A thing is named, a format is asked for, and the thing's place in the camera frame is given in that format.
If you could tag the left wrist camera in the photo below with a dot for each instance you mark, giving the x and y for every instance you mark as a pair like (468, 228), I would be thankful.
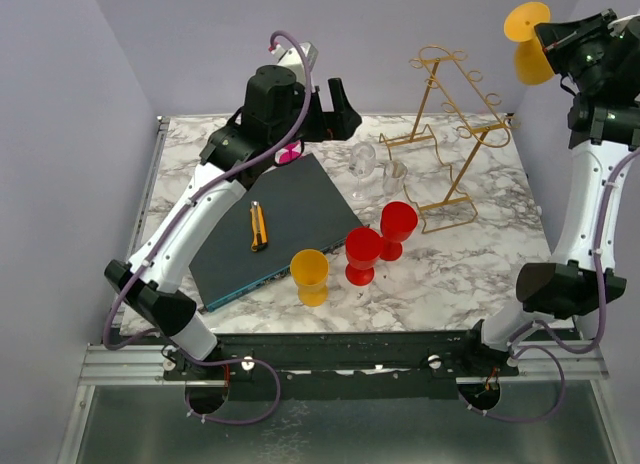
(290, 59)

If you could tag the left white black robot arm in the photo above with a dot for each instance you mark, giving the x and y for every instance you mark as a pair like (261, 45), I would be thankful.
(235, 156)

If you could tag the magenta plastic wine glass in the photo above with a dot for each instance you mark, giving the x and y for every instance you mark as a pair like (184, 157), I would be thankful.
(290, 153)

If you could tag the dark blue network switch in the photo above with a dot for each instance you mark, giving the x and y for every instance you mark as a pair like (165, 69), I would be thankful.
(302, 209)

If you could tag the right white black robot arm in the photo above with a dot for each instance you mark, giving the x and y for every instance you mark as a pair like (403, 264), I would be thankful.
(579, 280)

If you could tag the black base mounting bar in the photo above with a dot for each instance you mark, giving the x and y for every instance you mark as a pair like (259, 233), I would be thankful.
(352, 366)

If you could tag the orange utility knife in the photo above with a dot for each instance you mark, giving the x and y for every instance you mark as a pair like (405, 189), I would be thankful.
(258, 226)

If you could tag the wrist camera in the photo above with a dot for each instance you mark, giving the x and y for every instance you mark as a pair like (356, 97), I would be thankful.
(620, 24)
(290, 59)

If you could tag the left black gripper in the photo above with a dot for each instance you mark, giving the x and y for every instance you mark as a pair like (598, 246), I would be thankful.
(339, 122)

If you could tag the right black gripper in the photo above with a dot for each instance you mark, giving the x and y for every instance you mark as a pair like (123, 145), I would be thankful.
(559, 39)

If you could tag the clear wine glass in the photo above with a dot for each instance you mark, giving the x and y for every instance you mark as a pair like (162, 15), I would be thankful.
(361, 165)
(394, 175)

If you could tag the red plastic wine glass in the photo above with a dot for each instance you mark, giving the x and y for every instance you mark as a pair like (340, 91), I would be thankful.
(363, 247)

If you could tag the gold wire glass rack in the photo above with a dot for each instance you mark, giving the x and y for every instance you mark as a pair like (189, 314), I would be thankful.
(494, 135)

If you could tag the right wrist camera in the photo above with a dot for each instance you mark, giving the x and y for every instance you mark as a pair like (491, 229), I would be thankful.
(620, 24)

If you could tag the yellow plastic wine glass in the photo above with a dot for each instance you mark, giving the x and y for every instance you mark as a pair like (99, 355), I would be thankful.
(310, 269)

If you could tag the aluminium extrusion rail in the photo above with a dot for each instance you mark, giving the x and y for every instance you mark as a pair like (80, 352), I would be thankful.
(137, 365)

